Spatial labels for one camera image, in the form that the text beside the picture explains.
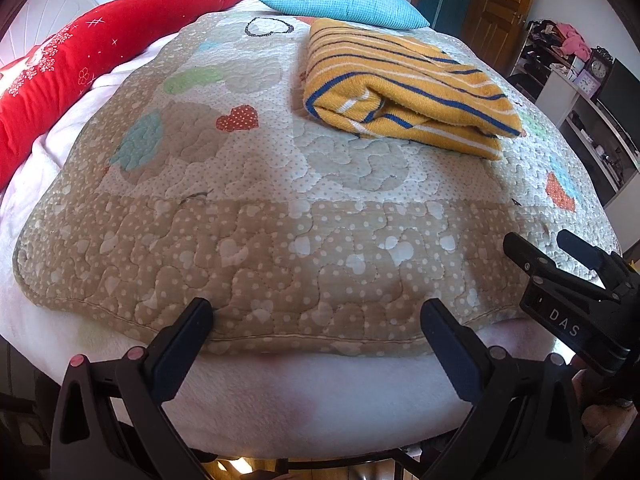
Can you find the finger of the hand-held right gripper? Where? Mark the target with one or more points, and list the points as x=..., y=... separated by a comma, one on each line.
x=580, y=250
x=530, y=260

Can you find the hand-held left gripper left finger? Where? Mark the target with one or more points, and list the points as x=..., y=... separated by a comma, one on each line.
x=187, y=340

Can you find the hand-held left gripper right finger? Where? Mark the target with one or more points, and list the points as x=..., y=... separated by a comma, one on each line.
x=450, y=350

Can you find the yellow striped towel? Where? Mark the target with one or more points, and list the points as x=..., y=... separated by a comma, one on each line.
x=400, y=75

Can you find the pink clothes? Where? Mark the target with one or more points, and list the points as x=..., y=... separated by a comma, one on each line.
x=575, y=40

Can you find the person's right hand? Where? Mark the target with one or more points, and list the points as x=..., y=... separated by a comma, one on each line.
x=615, y=425

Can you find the white shelf unit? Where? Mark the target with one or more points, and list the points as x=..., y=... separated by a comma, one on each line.
x=565, y=105

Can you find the black monitor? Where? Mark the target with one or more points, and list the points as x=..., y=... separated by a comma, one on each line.
x=620, y=92

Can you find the heart print quilt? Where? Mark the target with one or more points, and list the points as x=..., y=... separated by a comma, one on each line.
x=250, y=185

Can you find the table clock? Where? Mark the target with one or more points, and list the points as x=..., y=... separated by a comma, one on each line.
x=598, y=70

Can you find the dark shoe rack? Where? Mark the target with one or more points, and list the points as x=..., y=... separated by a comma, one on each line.
x=535, y=60

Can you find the wooden door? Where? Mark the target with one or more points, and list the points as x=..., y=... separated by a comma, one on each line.
x=505, y=10

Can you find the red patterned pillow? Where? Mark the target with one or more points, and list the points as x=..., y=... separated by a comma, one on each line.
x=75, y=55

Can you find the blue pillow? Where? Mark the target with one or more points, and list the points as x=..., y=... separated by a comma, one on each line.
x=345, y=0

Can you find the white headboard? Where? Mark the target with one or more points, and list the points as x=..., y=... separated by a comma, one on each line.
x=50, y=10

